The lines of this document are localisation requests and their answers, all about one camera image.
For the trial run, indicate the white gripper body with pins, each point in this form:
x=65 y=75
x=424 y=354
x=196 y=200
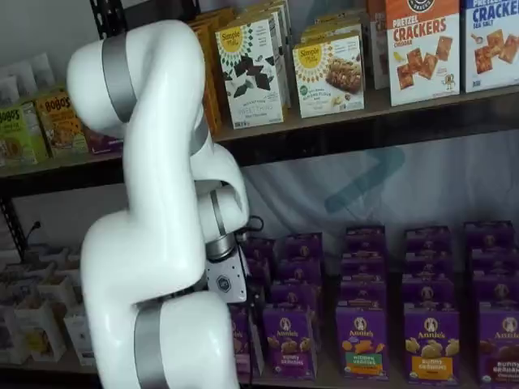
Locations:
x=227 y=279

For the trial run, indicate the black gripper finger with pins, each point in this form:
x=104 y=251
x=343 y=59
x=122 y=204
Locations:
x=256 y=300

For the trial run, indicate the purple Annie's box pink patch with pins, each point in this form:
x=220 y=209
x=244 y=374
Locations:
x=259 y=269
x=240 y=336
x=261 y=247

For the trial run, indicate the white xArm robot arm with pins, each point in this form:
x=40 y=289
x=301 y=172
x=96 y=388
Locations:
x=142 y=202

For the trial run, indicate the purple Annie's box violet patch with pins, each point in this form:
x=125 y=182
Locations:
x=294 y=293
x=300 y=269
x=290 y=340
x=304 y=245

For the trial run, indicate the purple Annie's box green patch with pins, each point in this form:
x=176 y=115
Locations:
x=363 y=291
x=362 y=344
x=363 y=265
x=365 y=239

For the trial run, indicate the white patterned carton box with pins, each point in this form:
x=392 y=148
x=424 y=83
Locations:
x=57 y=289
x=52 y=253
x=76 y=253
x=22 y=289
x=75 y=336
x=10 y=336
x=38 y=328
x=69 y=269
x=38 y=269

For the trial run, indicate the purple Annie's box yellow patch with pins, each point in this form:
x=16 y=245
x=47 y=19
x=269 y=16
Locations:
x=427 y=263
x=427 y=239
x=427 y=291
x=431 y=348

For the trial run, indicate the orange Revival snack box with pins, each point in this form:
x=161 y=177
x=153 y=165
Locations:
x=202 y=25
x=211 y=101

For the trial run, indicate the black metal shelf rack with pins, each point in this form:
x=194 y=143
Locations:
x=40 y=182
x=365 y=142

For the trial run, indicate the Simple Mills chocolate thins box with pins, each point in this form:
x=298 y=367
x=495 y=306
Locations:
x=251 y=73
x=286 y=61

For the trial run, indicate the yellow Bobo's snack box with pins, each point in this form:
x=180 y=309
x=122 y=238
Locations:
x=61 y=125

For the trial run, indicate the Simple Mills almond bars box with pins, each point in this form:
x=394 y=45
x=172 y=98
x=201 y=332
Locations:
x=332 y=30
x=328 y=77

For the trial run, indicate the purple Annie's box brown patch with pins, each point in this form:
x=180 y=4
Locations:
x=496 y=285
x=492 y=259
x=488 y=233
x=500 y=348

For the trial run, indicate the green Bobo's snack box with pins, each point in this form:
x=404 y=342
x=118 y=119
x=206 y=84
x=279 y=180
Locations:
x=20 y=138

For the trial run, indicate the dark red pretzel crackers box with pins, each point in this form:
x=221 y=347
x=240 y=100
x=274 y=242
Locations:
x=377 y=48

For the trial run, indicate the cheddar pretzel crackers box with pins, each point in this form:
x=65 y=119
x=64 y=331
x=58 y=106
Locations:
x=423 y=52

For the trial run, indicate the sea salt pretzel crackers box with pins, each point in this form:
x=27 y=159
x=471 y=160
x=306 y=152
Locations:
x=492 y=44

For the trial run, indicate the white tarp with teal logo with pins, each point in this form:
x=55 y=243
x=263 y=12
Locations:
x=304 y=194

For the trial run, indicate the white paper pouch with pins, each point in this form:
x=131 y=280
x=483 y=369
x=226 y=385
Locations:
x=42 y=69
x=20 y=79
x=7 y=91

